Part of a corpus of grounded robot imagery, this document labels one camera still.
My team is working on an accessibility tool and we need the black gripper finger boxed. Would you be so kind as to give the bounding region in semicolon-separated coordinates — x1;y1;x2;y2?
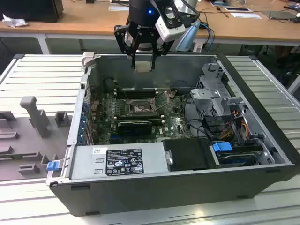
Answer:
114;23;141;69
151;39;175;71

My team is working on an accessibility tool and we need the silver CPU chip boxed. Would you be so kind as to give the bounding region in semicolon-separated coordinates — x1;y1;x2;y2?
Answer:
135;60;153;73

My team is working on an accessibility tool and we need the thin metal locking lever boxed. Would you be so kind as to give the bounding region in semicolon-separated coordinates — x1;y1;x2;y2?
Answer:
121;88;131;103
156;100;171;112

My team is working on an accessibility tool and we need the CPU socket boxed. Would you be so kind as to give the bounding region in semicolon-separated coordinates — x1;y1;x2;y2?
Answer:
127;98;158;114

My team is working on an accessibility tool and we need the pale blue teach pendant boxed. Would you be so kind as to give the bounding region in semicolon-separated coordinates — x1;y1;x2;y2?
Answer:
175;20;201;52

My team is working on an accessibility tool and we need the wooden desk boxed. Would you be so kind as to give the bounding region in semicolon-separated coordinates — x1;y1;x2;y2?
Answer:
0;0;300;56

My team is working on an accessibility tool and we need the grey case release latch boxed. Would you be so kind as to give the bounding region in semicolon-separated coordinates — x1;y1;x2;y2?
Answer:
82;52;101;69

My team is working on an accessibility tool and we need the black RAM stick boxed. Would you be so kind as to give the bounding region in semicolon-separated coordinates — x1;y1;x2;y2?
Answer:
116;88;158;94
115;112;163;124

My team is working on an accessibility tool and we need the silver drive cage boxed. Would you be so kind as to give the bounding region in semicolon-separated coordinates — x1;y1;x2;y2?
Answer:
189;62;249;118

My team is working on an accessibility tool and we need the green motherboard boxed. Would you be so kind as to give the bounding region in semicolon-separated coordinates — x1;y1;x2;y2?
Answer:
90;90;195;145

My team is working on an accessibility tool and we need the black graphics card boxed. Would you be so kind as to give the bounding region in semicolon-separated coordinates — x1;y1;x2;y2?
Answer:
117;120;152;136

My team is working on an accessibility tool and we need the black desktop computer box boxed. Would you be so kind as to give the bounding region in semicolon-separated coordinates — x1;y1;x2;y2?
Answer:
0;0;64;23

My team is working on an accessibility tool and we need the black plastic shroud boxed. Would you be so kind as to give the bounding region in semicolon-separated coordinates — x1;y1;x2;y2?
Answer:
162;137;213;173

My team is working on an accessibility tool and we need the crumpled white paper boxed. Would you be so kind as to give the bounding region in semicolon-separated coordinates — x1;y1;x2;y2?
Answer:
1;13;29;28

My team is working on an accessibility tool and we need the hard disk in blue carrier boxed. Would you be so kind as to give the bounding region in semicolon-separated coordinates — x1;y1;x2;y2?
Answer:
212;140;263;168

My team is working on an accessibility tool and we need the grey laptop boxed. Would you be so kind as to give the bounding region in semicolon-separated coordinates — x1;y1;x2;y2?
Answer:
262;10;299;22

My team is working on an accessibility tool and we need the silver power supply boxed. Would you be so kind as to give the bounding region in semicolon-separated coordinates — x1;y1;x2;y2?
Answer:
70;142;168;180

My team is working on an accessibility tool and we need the grey parts rack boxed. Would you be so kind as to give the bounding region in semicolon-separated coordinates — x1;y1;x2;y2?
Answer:
0;96;74;181

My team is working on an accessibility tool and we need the blue case latch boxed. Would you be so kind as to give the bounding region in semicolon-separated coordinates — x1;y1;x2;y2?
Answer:
46;161;59;172

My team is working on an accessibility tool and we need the black PC case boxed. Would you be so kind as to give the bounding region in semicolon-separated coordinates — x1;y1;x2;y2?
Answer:
45;52;300;216

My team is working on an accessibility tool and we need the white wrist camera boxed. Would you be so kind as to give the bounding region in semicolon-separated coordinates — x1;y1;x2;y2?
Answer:
155;5;186;42

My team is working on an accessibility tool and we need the black looped wire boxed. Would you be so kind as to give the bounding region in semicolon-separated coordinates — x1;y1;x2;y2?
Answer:
172;80;191;95

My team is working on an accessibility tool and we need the blue cable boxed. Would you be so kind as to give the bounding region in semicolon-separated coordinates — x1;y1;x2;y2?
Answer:
199;22;215;45

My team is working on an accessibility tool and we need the yellow red wire bundle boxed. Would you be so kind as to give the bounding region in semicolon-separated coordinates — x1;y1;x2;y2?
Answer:
220;112;249;142

